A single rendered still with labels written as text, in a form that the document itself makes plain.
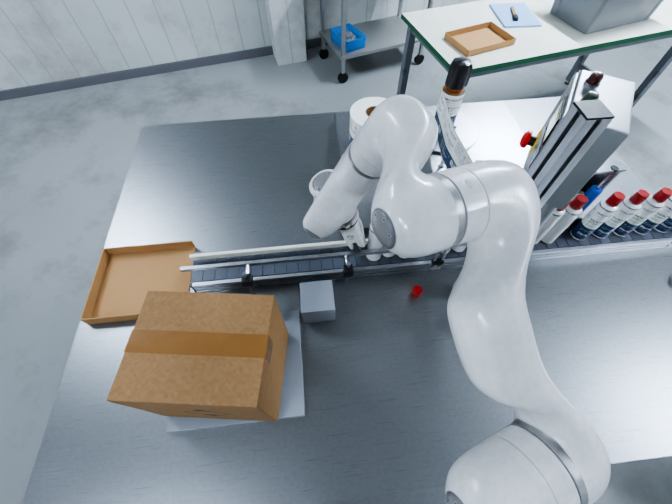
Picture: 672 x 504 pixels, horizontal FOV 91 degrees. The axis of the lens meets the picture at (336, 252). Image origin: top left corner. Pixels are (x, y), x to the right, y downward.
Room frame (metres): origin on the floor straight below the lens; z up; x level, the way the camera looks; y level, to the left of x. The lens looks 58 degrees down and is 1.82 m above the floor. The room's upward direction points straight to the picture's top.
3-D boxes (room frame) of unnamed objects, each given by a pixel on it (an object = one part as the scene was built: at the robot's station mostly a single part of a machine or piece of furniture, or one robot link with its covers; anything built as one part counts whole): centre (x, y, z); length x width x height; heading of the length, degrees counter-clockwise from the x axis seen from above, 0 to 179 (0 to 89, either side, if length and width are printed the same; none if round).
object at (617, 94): (0.53, -0.47, 1.38); 0.17 x 0.10 x 0.19; 151
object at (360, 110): (1.14, -0.16, 0.95); 0.20 x 0.20 x 0.14
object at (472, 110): (1.06, -0.43, 0.86); 0.80 x 0.67 x 0.05; 96
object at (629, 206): (0.66, -0.91, 0.98); 0.05 x 0.05 x 0.20
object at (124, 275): (0.51, 0.64, 0.85); 0.30 x 0.26 x 0.04; 96
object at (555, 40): (2.47, -1.47, 0.40); 1.90 x 0.75 x 0.80; 108
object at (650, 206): (0.67, -0.99, 0.98); 0.05 x 0.05 x 0.20
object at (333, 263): (0.61, -0.35, 0.86); 1.65 x 0.08 x 0.04; 96
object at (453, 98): (1.22, -0.46, 1.04); 0.09 x 0.09 x 0.29
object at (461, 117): (1.22, -0.46, 0.89); 0.31 x 0.31 x 0.01
